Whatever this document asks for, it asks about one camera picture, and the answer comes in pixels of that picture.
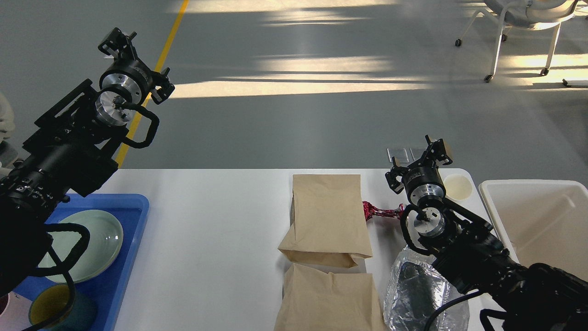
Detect pink mug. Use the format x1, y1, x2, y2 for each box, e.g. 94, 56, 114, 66
0, 291, 32, 331

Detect upper brown paper bag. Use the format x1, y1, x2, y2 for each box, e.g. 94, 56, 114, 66
278, 174, 373, 268

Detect metal floor socket plates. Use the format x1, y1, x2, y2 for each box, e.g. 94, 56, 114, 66
387, 148, 426, 164

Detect white chair on casters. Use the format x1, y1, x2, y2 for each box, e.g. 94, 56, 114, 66
454, 0, 579, 83

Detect white chair at left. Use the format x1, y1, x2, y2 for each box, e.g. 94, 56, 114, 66
0, 92, 19, 177

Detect pale green plate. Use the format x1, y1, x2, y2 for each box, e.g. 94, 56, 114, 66
38, 210, 124, 283

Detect lower brown paper bag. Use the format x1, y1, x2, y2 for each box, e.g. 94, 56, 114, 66
274, 264, 389, 331

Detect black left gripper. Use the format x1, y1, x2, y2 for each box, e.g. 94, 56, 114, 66
97, 27, 175, 105

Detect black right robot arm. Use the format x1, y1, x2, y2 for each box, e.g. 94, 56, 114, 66
385, 136, 588, 331

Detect white plastic bin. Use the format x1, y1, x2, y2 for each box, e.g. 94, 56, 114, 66
479, 179, 588, 280

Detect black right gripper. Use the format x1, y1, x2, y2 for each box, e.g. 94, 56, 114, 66
385, 135, 453, 206

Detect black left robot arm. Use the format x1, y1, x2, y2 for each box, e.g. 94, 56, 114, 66
0, 27, 175, 331

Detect dark green mug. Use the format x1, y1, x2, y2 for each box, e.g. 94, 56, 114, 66
28, 284, 97, 331

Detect blue plastic tray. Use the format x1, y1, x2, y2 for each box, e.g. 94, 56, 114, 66
9, 194, 150, 331

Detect brown paper bag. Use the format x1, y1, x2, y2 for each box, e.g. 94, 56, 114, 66
278, 174, 373, 268
274, 264, 389, 331

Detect red candy wrapper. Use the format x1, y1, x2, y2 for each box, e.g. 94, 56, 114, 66
362, 201, 406, 222

